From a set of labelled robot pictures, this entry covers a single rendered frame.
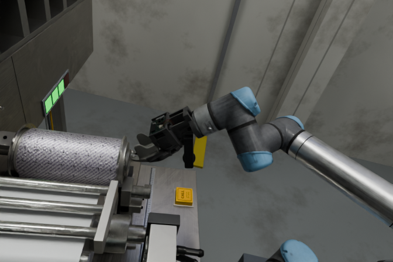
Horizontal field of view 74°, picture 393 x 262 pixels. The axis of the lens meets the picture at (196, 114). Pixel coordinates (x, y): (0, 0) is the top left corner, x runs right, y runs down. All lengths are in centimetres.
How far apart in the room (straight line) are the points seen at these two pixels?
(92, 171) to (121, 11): 220
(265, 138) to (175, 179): 65
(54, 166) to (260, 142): 50
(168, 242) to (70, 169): 39
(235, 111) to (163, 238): 32
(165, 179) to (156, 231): 77
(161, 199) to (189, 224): 15
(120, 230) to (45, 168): 31
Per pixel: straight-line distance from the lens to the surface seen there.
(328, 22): 247
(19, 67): 90
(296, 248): 90
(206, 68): 275
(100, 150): 71
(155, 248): 41
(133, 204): 81
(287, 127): 69
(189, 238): 105
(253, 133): 60
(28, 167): 76
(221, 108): 61
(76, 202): 46
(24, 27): 93
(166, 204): 111
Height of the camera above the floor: 181
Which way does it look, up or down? 35 degrees down
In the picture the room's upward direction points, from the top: 14 degrees clockwise
